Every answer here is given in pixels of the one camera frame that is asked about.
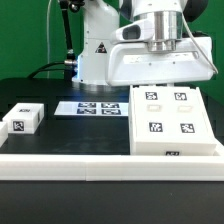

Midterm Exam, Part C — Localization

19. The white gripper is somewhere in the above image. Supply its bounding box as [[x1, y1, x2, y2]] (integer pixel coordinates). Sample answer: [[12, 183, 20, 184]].
[[106, 38, 214, 86]]

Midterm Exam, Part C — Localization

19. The white cabinet body box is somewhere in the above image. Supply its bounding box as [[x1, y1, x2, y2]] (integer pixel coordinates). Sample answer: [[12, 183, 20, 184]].
[[128, 86, 217, 156]]

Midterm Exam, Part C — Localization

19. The white cabinet top block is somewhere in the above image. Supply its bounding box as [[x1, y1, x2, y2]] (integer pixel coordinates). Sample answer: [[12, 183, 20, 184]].
[[3, 103, 44, 134]]

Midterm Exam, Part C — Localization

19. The white cabinet door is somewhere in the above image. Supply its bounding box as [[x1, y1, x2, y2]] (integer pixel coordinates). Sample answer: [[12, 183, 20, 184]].
[[129, 86, 175, 154], [172, 87, 215, 145]]

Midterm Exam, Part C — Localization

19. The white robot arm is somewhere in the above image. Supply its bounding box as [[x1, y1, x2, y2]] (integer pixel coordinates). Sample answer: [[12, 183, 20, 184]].
[[73, 0, 217, 86]]

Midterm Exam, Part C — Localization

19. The white marker sheet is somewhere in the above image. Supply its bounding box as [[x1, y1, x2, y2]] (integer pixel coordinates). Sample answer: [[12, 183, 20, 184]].
[[55, 101, 128, 117]]

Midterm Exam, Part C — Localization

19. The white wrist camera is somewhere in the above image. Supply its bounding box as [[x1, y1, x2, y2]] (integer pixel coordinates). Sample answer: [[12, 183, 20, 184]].
[[110, 19, 154, 44]]

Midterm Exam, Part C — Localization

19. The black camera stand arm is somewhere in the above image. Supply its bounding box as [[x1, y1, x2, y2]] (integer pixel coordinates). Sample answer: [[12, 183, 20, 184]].
[[58, 0, 85, 66]]

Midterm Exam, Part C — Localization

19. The black cable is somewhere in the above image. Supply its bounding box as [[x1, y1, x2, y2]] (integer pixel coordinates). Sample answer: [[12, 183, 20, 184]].
[[27, 61, 74, 80]]

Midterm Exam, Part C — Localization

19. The white thin cable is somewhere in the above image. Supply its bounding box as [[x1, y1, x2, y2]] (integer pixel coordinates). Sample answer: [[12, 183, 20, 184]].
[[46, 0, 54, 79]]

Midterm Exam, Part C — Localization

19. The white U-shaped fence frame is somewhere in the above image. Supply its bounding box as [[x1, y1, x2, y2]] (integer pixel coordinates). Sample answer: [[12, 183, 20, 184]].
[[0, 121, 224, 182]]

